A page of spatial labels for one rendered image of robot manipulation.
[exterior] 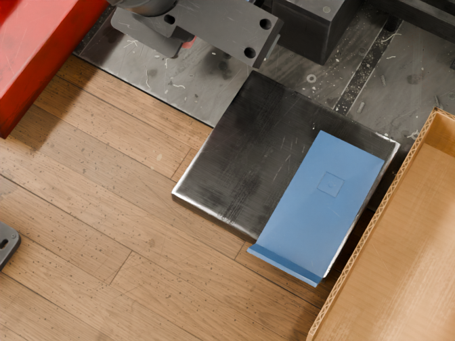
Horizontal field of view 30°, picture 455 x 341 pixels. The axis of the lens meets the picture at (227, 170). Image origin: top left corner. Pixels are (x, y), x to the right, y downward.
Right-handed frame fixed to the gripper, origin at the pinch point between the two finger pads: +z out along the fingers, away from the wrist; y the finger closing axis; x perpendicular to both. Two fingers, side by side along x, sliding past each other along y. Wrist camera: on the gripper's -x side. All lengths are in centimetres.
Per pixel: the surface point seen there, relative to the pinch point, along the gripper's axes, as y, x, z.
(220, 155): -11.9, -9.0, 2.2
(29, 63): -13.0, 11.7, -0.9
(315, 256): -15.1, -22.0, -1.2
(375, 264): -13.4, -27.2, 1.4
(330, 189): -9.4, -19.9, 2.2
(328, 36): 3.4, -12.2, 6.4
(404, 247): -10.8, -28.8, 2.8
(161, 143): -14.1, -2.8, 3.9
